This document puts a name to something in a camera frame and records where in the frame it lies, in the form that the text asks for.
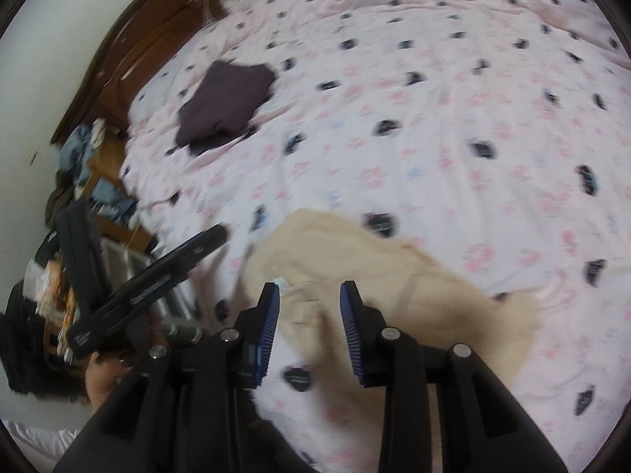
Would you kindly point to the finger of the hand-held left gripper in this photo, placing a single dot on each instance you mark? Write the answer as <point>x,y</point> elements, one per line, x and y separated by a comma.
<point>197,249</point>

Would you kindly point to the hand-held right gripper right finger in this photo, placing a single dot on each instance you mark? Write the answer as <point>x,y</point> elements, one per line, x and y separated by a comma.
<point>352,335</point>

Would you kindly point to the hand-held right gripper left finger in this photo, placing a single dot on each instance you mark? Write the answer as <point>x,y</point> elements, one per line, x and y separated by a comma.
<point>266,335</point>

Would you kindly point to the beige knit pants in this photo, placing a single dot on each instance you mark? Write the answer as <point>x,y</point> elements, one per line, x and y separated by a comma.
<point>394,295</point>

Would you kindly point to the blue clothes pile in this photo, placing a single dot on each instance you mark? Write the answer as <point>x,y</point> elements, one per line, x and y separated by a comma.
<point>81,152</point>

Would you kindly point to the person's left hand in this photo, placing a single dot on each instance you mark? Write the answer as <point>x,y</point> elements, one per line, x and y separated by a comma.
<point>103,379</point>

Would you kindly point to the orange white packets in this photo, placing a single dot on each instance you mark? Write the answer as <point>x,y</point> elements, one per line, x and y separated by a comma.
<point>54,295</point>

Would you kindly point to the grey metal rack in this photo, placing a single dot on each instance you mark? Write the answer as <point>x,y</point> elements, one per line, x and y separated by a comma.
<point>182,305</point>

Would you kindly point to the dark purple folded garment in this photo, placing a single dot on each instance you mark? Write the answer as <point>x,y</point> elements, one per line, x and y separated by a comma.
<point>222,103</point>

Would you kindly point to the dark wooden headboard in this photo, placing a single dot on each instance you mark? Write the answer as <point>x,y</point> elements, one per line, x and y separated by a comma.
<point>138,49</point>

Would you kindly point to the pink cat print quilt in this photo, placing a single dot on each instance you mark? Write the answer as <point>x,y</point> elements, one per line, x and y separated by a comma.
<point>419,133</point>

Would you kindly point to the white wall socket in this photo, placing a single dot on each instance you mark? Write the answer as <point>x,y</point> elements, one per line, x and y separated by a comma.
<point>30,156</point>

